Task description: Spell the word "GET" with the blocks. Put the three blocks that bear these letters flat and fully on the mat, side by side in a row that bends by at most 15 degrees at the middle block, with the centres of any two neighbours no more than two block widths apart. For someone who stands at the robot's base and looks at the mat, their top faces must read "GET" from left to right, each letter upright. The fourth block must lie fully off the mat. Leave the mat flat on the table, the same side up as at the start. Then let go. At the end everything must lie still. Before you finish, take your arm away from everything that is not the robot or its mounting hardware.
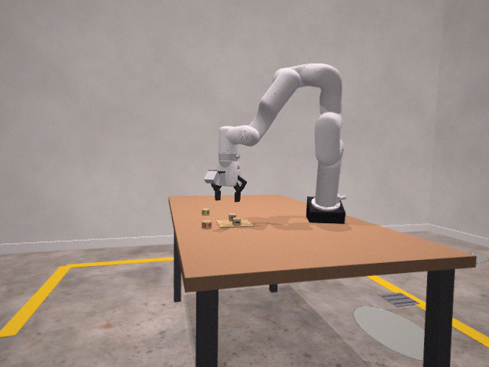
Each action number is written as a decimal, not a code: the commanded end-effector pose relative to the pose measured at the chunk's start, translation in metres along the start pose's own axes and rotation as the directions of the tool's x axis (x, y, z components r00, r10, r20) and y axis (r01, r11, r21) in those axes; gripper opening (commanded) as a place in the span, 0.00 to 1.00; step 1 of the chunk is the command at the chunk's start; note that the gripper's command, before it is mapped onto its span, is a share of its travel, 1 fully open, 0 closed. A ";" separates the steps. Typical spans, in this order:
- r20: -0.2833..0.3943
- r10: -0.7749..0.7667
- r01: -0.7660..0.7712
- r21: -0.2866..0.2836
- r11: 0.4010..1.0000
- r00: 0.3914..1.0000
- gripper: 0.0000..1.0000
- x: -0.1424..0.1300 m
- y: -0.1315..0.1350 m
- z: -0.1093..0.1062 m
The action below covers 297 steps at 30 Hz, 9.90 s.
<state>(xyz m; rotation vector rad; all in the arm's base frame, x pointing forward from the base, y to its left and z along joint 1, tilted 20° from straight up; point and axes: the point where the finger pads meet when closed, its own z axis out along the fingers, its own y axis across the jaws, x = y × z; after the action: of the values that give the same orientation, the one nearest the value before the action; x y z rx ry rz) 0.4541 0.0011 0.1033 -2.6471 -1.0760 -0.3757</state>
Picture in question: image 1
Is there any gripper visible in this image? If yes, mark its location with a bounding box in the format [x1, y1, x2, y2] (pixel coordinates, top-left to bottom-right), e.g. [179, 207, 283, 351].
[211, 160, 247, 203]

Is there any tan flat mat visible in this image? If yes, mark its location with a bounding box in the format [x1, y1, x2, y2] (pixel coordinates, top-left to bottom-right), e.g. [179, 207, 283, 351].
[216, 219, 254, 228]

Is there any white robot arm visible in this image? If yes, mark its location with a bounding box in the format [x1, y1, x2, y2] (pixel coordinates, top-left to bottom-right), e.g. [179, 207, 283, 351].
[219, 63, 347, 211]

